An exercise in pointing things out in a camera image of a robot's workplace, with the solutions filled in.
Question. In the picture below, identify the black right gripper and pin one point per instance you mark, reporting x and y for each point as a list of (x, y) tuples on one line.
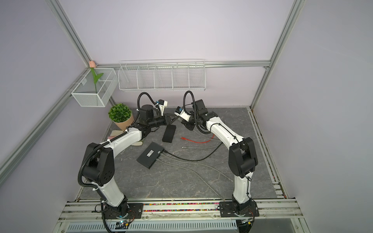
[(188, 124)]

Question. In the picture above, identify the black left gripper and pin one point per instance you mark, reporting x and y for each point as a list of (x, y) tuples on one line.
[(167, 118)]

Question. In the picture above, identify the black ribbed network switch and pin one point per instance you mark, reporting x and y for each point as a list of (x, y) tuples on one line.
[(169, 133)]

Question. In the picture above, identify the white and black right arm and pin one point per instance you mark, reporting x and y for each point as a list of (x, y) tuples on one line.
[(242, 158)]

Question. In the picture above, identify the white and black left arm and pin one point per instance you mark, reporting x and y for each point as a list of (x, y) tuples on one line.
[(97, 169)]

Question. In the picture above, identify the green plant in beige pot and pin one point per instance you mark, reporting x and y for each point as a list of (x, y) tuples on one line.
[(121, 115)]

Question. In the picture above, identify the pink tulip artificial flower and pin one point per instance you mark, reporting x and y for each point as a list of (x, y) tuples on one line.
[(96, 76)]

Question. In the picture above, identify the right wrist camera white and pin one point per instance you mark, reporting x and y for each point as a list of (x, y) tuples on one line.
[(180, 112)]

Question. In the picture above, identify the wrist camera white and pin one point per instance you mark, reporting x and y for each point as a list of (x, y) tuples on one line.
[(160, 106), (180, 112)]

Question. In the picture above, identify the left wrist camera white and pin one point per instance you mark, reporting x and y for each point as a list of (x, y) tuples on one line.
[(160, 106)]

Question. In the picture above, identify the white wire shelf wide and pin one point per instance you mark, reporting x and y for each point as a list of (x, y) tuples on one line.
[(168, 74)]

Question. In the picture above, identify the white wire basket small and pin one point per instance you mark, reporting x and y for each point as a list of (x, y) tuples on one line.
[(84, 92)]

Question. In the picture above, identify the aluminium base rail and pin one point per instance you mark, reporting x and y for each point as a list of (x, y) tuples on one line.
[(177, 216)]

